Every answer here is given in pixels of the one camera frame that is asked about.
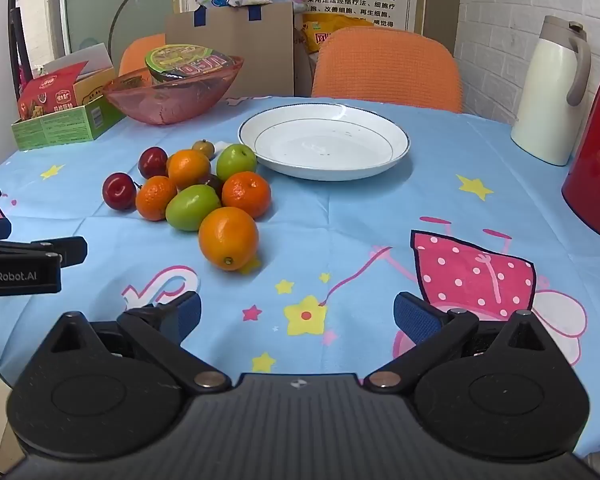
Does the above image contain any yellow snack bag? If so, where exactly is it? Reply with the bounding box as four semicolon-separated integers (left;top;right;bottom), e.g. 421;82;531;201
302;12;376;54

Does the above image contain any green apple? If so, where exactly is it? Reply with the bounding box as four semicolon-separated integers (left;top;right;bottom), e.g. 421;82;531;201
166;184;222;232
216;144;257;182

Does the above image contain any pink transparent plastic bowl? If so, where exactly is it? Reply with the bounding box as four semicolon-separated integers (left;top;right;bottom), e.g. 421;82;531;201
102;56;245;126

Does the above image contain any red snack carton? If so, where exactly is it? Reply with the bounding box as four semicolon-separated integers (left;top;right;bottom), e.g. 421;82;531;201
18;61;89;121

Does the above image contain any white thermos jug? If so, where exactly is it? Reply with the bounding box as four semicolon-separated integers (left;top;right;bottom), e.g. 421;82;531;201
510;15;592;167

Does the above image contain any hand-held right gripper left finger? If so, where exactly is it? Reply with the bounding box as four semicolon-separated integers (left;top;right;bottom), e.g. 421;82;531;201
45;291;233;394

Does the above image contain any green cardboard box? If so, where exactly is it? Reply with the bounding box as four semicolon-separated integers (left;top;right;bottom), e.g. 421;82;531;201
11;94;127;152

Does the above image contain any large orange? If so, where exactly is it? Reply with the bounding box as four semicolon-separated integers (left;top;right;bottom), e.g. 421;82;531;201
198;206;260;272

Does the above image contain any tan carton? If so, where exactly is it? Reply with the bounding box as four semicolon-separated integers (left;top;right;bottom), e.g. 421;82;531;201
72;77;117;107

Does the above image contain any cardboard box with blue tape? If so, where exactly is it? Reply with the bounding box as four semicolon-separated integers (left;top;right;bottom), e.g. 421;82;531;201
165;2;297;98

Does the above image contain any red apple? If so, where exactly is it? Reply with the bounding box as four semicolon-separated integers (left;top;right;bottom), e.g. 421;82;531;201
102;172;138;211
138;146;169;179

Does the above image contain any red thermos flask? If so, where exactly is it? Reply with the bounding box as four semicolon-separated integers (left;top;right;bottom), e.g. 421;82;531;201
561;42;600;244

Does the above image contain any white plate with dark rim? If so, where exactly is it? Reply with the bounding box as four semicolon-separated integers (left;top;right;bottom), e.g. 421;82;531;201
238;103;411;181

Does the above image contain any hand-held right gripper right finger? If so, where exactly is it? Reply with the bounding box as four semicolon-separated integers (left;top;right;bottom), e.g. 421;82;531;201
362;291;556;394

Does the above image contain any green instant noodle cup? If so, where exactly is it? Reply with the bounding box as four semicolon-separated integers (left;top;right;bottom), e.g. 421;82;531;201
145;44;231;86

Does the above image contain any dark purple plum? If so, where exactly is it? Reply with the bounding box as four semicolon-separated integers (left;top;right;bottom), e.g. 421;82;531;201
198;173;226;198

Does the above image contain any small orange mandarin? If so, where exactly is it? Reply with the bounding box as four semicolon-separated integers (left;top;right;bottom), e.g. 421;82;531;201
221;171;272;220
166;149;212;191
135;175;178;222

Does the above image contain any blue printed tablecloth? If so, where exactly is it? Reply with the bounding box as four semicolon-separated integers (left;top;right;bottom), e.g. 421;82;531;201
0;95;600;463

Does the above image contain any orange chair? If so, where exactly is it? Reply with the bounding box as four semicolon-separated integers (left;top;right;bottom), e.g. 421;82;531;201
311;27;464;113
118;33;167;78

